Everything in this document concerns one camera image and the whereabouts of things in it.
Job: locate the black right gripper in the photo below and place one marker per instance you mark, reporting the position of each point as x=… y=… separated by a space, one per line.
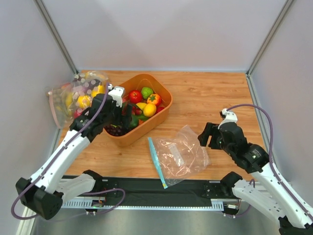
x=214 y=136

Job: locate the black base mat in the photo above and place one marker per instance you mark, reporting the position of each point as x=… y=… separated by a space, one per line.
x=144 y=191

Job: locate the green fake pepper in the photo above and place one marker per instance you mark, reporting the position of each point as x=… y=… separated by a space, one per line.
x=146 y=92

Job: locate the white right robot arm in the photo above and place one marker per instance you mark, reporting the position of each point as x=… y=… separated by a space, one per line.
x=291 y=214

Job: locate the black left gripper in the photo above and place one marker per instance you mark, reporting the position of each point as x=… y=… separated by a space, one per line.
x=121 y=113

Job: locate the red fake apple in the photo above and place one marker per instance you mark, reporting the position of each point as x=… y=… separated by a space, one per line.
x=135 y=96

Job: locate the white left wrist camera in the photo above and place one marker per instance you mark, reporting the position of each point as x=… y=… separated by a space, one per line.
x=116 y=93

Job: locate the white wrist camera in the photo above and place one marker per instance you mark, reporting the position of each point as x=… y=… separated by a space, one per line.
x=227 y=116
x=116 y=93

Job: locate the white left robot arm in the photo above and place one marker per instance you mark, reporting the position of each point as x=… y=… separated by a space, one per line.
x=43 y=192

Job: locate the grey slotted cable duct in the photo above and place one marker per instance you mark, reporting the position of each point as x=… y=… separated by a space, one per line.
x=90 y=203

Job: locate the pink zip top bag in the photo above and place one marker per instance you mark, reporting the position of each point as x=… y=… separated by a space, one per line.
x=68 y=101

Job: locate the yellow fake mango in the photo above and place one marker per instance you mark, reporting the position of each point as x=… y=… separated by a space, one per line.
x=141 y=105

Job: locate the green fake mango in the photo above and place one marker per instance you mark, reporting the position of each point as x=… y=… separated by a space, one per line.
x=142 y=117

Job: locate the orange fake tomato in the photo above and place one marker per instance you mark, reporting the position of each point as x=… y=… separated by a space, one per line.
x=154 y=99

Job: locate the blue zip top bag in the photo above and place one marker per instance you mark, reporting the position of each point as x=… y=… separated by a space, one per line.
x=179 y=158

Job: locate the left aluminium frame post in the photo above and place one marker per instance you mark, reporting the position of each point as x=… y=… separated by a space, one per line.
x=55 y=34

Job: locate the aluminium frame post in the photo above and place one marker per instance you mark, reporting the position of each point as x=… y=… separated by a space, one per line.
x=55 y=34
x=271 y=34

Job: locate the purple fake grapes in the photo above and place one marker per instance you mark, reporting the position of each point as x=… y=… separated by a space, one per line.
x=116 y=131

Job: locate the polka dot plastic bag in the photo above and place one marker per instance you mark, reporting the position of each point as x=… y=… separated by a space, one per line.
x=93 y=83

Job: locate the red fake fruit in basket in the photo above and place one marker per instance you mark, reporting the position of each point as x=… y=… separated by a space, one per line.
x=159 y=109

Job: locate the orange plastic basket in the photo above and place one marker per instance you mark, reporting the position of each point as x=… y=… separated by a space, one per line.
x=138 y=82

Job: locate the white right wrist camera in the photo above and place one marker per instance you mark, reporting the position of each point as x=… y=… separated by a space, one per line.
x=227 y=116

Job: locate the yellow fake lemon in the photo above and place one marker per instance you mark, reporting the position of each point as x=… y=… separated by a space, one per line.
x=149 y=110

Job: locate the right aluminium frame post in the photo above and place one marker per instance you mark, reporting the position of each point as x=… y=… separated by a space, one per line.
x=271 y=34

